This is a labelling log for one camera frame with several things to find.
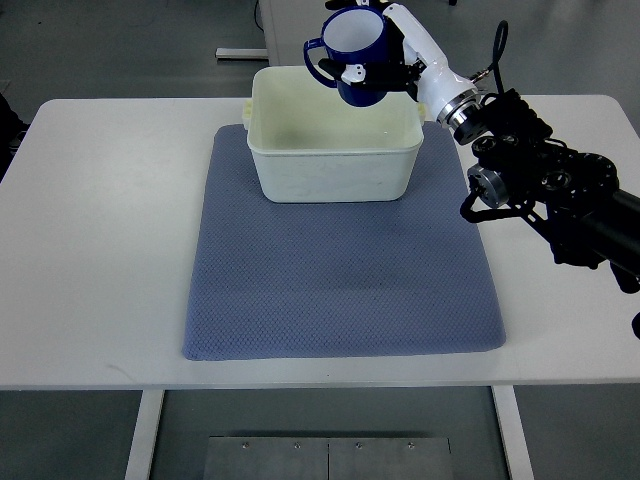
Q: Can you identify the white table leg right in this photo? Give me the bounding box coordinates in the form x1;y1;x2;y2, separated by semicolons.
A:
491;385;535;480

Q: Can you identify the white pillar base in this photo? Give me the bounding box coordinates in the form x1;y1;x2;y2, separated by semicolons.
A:
215;1;333;66

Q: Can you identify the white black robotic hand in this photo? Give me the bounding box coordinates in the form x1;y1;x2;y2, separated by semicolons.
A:
325;1;480;129

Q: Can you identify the blue quilted mat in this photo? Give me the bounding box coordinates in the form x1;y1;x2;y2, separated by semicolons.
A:
183;123;506;361

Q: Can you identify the blue mug white inside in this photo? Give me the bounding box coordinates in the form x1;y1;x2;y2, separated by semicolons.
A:
303;6;390;107

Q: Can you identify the cream plastic box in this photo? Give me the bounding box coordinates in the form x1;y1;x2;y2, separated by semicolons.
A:
243;66;425;203

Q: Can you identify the metal floor plate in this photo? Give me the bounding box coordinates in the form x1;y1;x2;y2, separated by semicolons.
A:
203;436;454;479

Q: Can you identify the dark object left edge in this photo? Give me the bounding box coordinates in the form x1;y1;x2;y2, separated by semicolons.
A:
0;95;30;178

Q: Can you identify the white table leg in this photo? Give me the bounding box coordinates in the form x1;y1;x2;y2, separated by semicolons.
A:
124;390;165;480
491;385;535;480

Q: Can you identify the white table leg left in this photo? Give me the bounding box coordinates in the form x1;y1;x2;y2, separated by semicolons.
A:
124;390;165;480

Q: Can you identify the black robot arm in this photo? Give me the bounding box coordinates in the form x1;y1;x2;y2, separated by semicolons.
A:
454;21;639;294

